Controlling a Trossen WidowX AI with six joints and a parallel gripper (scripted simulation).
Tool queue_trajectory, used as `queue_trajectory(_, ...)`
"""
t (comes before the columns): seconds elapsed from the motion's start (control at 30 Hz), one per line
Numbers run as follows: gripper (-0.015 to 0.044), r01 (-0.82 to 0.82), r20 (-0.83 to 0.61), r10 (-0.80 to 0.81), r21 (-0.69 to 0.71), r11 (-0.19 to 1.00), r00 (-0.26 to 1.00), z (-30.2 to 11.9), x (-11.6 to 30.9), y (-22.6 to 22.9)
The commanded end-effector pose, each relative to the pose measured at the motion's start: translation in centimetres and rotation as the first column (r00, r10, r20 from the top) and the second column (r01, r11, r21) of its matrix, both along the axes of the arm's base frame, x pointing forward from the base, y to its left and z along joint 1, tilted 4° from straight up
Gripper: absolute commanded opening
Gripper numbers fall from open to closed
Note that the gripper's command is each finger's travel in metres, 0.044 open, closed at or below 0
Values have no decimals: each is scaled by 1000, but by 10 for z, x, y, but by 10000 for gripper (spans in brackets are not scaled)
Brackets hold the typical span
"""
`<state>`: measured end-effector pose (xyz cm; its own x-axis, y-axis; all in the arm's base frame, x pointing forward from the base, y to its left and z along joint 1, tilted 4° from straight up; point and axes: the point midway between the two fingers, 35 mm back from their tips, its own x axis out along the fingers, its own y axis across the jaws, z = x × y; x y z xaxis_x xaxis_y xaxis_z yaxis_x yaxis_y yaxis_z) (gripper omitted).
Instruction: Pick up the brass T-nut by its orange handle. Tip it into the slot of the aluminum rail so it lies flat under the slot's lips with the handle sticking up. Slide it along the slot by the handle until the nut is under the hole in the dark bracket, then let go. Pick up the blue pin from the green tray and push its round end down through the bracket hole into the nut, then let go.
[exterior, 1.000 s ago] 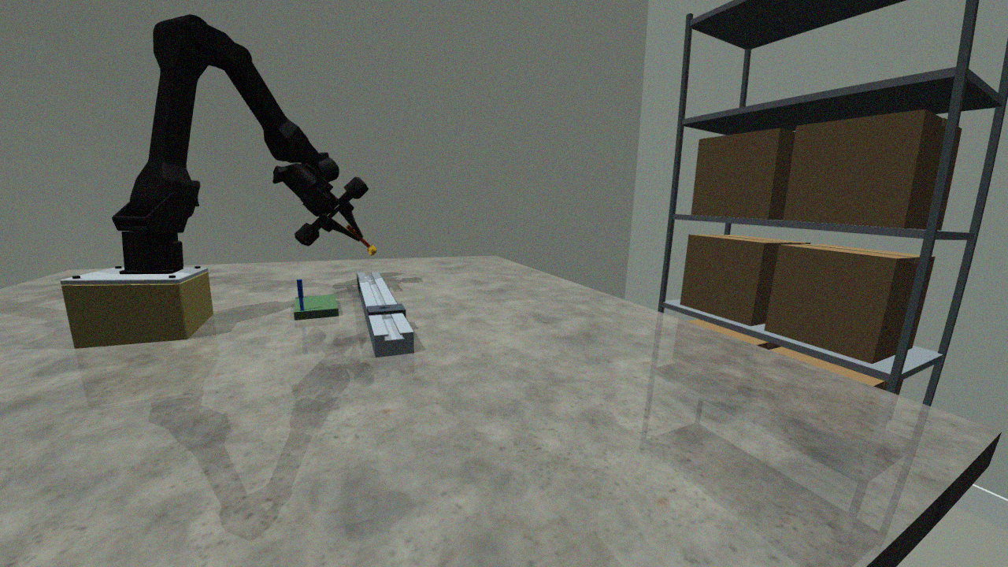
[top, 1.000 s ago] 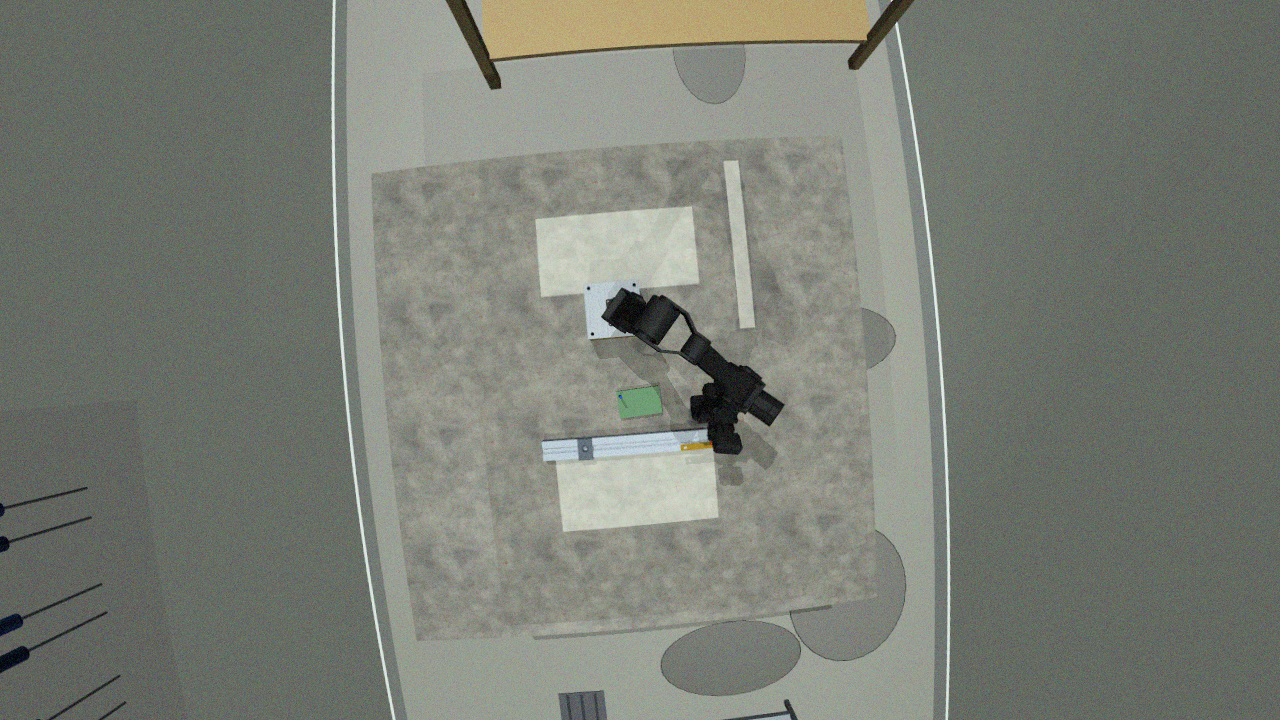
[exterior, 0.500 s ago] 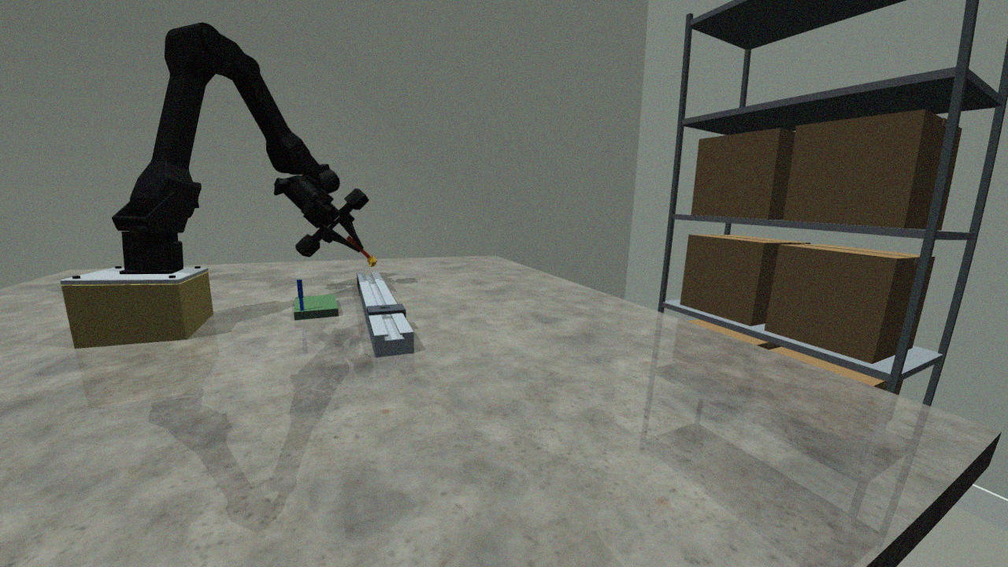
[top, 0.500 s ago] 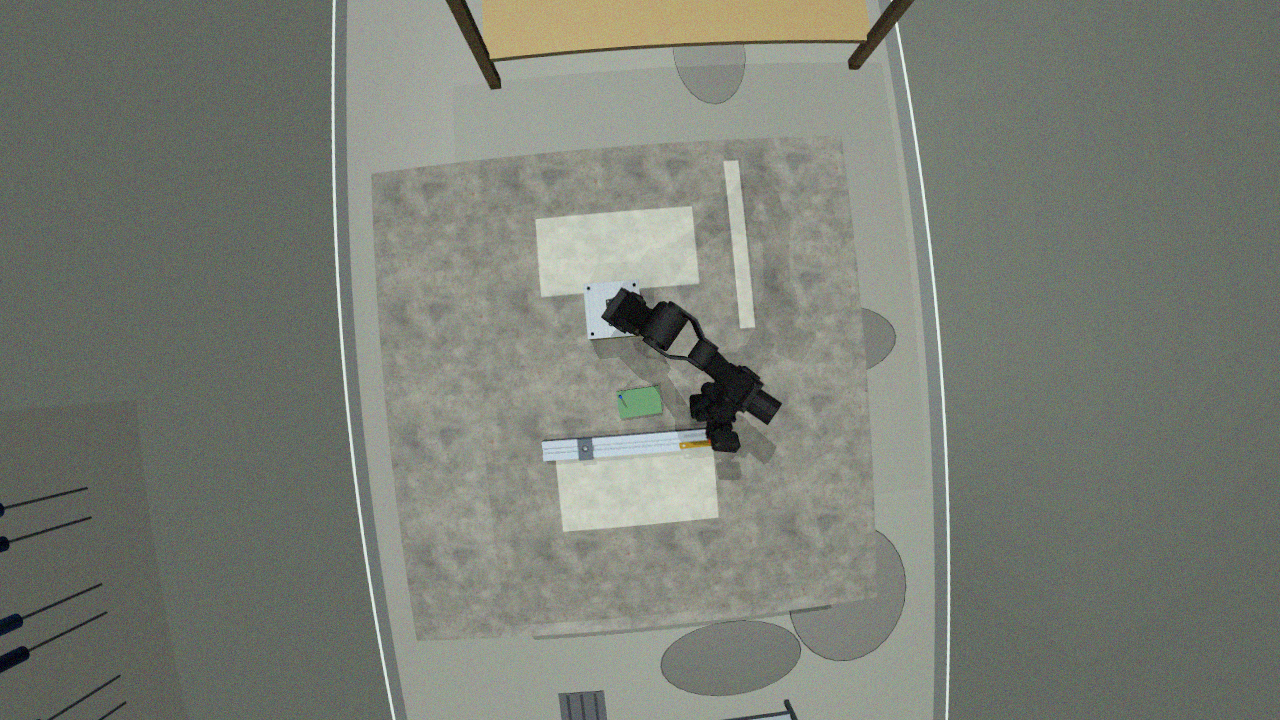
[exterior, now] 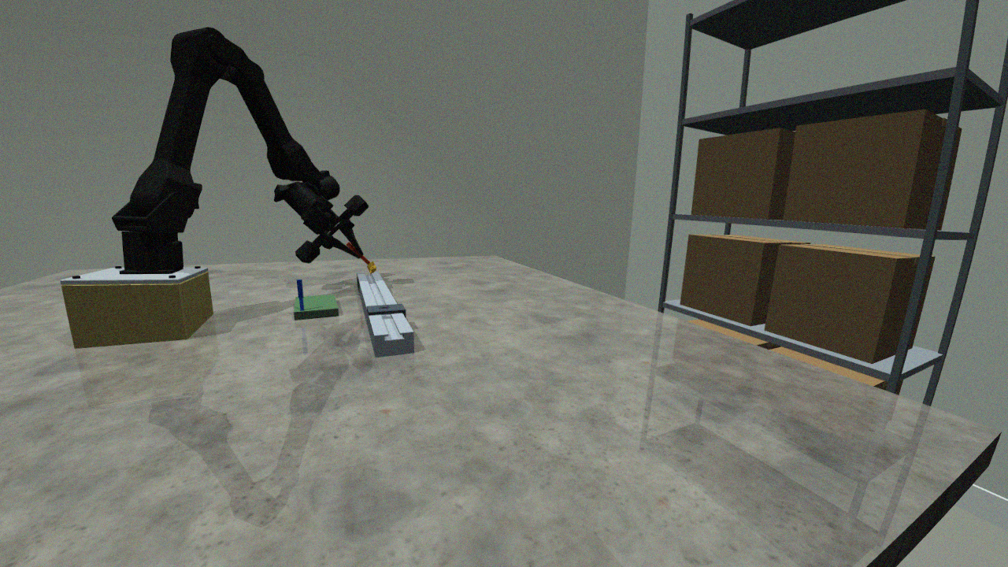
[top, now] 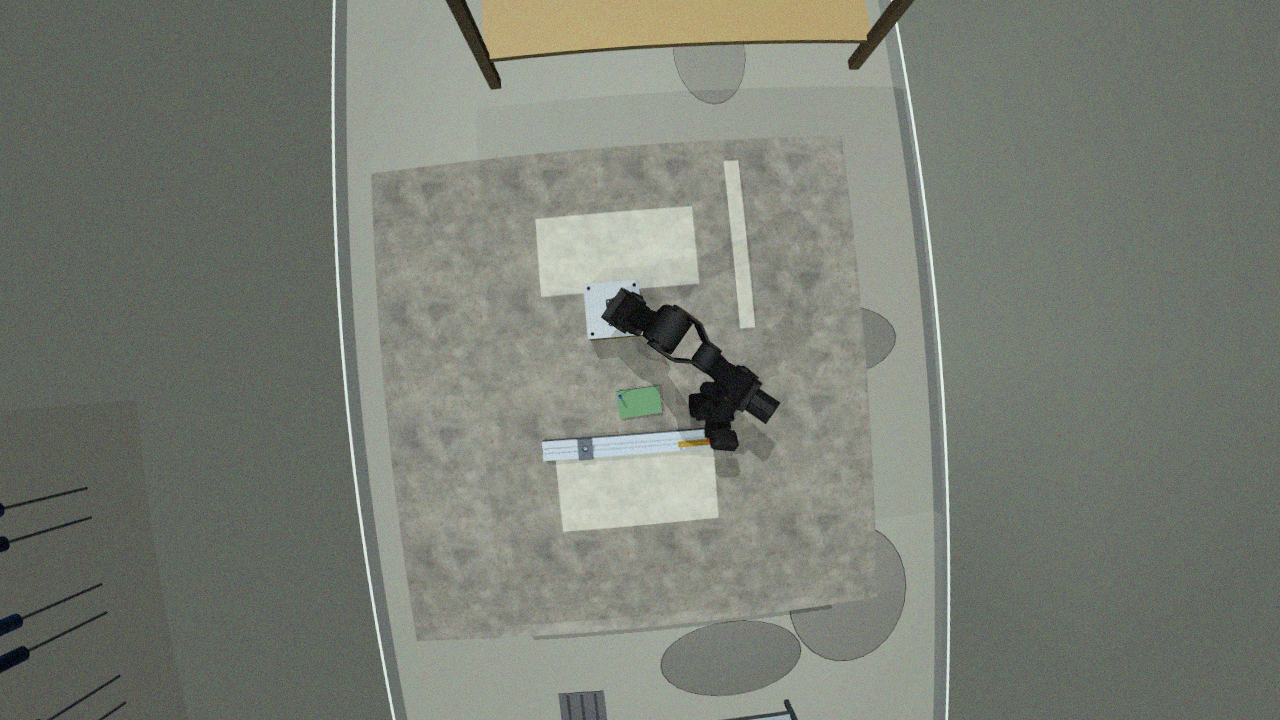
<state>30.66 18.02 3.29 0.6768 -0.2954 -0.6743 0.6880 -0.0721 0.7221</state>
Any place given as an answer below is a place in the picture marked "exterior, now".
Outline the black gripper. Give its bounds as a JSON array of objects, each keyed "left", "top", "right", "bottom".
[{"left": 295, "top": 195, "right": 369, "bottom": 264}]

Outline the grey aluminum rail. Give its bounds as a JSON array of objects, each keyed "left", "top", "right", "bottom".
[{"left": 357, "top": 272, "right": 414, "bottom": 358}]

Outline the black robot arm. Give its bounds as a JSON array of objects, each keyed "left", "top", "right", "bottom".
[{"left": 112, "top": 27, "right": 340, "bottom": 274}]

